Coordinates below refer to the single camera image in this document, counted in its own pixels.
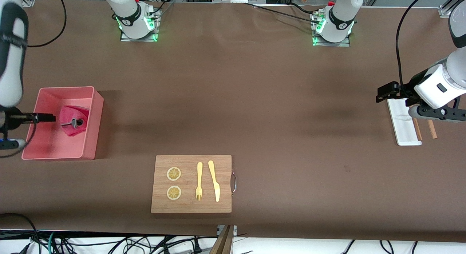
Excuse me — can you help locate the pink cloth with grey trim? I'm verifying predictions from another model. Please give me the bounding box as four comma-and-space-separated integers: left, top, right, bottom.
59, 105, 90, 137

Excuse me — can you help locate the pink plastic bin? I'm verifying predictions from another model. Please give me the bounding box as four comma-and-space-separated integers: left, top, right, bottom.
21, 86, 104, 161

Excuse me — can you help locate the white rectangular tray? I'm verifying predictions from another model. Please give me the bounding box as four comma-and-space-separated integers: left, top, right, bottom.
387, 98, 423, 146

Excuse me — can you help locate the yellow plastic fork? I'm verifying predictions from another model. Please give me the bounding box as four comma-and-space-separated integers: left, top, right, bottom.
196, 162, 203, 201

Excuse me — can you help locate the wooden cutting board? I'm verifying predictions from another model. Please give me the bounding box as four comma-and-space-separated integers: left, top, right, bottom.
151, 155, 233, 214

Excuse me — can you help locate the yellow plastic knife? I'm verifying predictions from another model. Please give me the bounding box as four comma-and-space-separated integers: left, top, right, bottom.
208, 160, 221, 203

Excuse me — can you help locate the wooden beam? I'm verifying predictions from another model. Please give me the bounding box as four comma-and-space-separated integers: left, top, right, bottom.
209, 225, 235, 254

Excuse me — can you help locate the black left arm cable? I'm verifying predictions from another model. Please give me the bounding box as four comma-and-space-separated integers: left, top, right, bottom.
395, 0, 434, 88

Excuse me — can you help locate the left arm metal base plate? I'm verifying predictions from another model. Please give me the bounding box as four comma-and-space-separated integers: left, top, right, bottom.
312, 12, 351, 47

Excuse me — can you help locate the black looped floor cable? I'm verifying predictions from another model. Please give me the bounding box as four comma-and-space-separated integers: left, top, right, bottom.
0, 213, 39, 247

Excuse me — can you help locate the black cable across table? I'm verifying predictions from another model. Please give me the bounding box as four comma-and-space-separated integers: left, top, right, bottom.
243, 2, 321, 23

